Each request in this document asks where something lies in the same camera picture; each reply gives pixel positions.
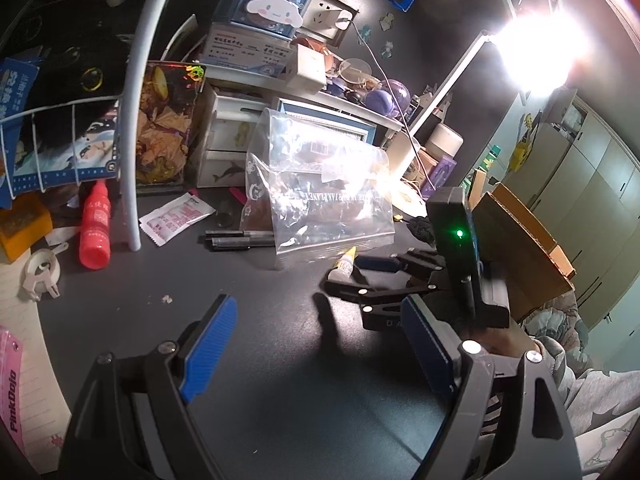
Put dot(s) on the white mini drawer cabinet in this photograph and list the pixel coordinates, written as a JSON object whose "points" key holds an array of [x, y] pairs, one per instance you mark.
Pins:
{"points": [[225, 130]]}

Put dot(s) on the pale green cabinet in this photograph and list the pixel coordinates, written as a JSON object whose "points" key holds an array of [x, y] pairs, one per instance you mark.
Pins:
{"points": [[590, 185]]}

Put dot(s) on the small beige box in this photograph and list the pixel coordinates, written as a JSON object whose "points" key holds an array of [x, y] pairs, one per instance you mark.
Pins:
{"points": [[306, 67]]}

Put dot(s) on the white medicine box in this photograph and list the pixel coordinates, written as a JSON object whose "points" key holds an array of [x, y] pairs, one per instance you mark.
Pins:
{"points": [[240, 50]]}

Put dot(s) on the white desk lamp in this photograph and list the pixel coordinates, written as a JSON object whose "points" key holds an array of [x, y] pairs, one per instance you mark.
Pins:
{"points": [[450, 77]]}

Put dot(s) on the white sachet pink print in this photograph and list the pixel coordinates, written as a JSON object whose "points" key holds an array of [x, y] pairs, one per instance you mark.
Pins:
{"points": [[175, 217]]}

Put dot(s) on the blue snack packet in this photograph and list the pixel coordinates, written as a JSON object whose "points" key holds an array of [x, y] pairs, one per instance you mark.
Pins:
{"points": [[15, 85]]}

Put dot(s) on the brown cardboard box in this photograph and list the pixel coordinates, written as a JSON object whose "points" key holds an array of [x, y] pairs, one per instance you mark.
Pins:
{"points": [[525, 260]]}

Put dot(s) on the clear zip bag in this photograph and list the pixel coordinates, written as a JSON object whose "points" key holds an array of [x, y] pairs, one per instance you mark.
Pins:
{"points": [[320, 200]]}

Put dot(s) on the small wall sticker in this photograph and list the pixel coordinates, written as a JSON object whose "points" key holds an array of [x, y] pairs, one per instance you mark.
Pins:
{"points": [[387, 21], [386, 51]]}

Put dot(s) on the black pen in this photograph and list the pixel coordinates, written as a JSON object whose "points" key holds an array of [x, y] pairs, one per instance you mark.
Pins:
{"points": [[235, 234], [240, 243]]}

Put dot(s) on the pink pen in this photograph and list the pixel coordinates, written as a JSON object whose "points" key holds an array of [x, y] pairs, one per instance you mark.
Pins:
{"points": [[237, 195]]}

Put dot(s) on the person's right forearm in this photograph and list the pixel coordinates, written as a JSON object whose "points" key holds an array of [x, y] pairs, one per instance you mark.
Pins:
{"points": [[565, 340]]}

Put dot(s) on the white round dish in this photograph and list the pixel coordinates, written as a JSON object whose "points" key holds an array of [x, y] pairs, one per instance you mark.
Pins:
{"points": [[407, 196]]}

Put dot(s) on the green bottle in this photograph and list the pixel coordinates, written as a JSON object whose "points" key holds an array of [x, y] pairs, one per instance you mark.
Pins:
{"points": [[492, 155]]}

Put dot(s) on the holographic food print bag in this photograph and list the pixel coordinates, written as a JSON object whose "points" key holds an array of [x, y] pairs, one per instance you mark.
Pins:
{"points": [[165, 130]]}

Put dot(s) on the dark blue whale print packet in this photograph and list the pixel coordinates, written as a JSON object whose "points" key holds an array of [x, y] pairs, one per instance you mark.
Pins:
{"points": [[95, 135]]}

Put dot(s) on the small glue tube yellow cap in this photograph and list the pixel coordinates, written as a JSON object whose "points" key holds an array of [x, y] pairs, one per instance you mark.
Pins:
{"points": [[346, 265]]}

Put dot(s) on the clear round acrylic stand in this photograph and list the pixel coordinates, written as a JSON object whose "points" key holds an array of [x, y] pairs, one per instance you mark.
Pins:
{"points": [[357, 67]]}

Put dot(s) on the purple box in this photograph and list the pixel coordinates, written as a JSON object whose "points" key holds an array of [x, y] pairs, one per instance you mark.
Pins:
{"points": [[442, 175]]}

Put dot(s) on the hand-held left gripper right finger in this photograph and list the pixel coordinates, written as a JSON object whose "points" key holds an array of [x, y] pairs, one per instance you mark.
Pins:
{"points": [[427, 350]]}

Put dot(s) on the purple capsule ball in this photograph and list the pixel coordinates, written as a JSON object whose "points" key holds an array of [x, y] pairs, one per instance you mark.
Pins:
{"points": [[397, 92], [378, 101]]}

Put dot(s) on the white desk shelf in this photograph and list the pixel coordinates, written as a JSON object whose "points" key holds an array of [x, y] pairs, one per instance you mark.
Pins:
{"points": [[320, 102]]}

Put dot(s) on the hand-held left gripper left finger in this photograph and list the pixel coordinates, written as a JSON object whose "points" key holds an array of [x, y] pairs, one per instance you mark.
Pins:
{"points": [[207, 350]]}

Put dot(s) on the white curved rack pole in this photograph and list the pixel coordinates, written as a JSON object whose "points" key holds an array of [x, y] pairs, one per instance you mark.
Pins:
{"points": [[129, 160]]}

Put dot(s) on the white cylinder container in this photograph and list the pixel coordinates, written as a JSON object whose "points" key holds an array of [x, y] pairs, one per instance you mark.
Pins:
{"points": [[442, 140]]}

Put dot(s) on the black printed bag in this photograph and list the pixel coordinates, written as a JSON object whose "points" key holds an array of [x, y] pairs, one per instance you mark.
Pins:
{"points": [[65, 50]]}

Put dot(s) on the white tape dispenser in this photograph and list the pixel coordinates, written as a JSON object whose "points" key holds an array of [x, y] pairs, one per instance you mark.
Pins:
{"points": [[45, 287]]}

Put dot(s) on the white power socket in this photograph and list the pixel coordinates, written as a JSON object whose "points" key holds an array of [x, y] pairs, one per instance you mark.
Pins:
{"points": [[322, 15]]}

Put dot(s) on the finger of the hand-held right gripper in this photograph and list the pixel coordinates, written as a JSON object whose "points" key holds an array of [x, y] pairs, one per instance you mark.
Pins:
{"points": [[375, 263], [345, 291]]}

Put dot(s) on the dark small figurine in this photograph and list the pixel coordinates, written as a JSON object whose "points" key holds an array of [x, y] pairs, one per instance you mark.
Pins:
{"points": [[422, 230]]}

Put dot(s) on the orange plastic box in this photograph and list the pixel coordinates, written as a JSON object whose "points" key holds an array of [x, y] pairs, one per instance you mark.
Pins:
{"points": [[22, 240]]}

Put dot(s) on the pink leopard print pouch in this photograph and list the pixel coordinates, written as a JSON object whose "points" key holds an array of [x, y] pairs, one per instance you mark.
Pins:
{"points": [[10, 400]]}

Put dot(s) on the red plastic bottle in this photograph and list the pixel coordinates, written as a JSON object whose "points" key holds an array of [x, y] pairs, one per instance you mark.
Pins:
{"points": [[95, 230]]}

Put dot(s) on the blue framed picture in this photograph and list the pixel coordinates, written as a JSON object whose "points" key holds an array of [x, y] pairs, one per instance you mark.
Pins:
{"points": [[325, 112]]}

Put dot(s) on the yellow character sticker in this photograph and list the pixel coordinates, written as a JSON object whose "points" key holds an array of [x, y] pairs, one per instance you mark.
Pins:
{"points": [[521, 152]]}

